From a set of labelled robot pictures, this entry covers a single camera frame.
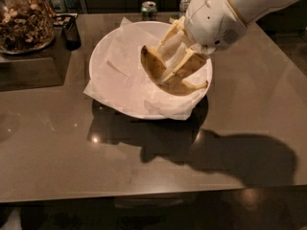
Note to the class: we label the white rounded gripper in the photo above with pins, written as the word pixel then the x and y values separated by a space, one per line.
pixel 213 20

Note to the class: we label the yellow banana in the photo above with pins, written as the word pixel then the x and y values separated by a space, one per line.
pixel 154 66

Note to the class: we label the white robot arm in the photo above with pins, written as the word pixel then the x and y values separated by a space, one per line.
pixel 252 10

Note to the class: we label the white bowl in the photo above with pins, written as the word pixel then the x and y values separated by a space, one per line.
pixel 99 61

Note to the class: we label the green aluminium can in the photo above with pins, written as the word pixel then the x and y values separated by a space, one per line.
pixel 149 9

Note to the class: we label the white paper liner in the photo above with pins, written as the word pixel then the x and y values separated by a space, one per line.
pixel 124 77

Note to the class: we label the small black box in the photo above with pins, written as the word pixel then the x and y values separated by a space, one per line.
pixel 71 35

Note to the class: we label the dark wooden tray stand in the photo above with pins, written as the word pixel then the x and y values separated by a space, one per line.
pixel 44 68

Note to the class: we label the glass jar of nuts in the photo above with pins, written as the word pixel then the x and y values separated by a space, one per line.
pixel 25 26

